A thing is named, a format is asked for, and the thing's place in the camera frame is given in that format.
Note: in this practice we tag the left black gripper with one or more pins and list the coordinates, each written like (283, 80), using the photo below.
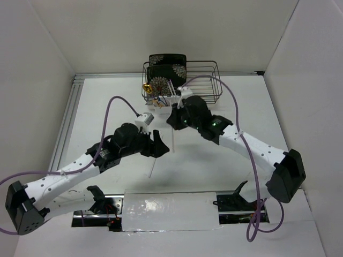
(155, 148)

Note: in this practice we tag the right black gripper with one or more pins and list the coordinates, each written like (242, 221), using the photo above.
(173, 120)

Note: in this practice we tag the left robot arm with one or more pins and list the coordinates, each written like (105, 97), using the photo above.
(31, 205)

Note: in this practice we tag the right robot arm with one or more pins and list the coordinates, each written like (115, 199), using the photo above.
(284, 170)

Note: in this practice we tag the white utensil caddy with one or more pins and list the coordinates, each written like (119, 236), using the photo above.
(166, 110)

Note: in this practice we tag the front black floral plate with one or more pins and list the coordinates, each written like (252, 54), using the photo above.
(159, 75)

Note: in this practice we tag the black floral plate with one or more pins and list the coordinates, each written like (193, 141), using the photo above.
(159, 75)
(178, 62)

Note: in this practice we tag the rear black floral plate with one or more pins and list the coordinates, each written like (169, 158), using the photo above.
(178, 62)

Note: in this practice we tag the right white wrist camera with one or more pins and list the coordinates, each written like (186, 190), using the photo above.
(185, 93)

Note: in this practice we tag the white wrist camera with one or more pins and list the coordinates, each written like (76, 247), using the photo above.
(185, 93)
(143, 121)

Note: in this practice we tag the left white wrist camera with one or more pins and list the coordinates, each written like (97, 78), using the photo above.
(143, 121)

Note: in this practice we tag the wire dish rack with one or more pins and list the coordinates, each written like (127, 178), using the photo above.
(208, 88)

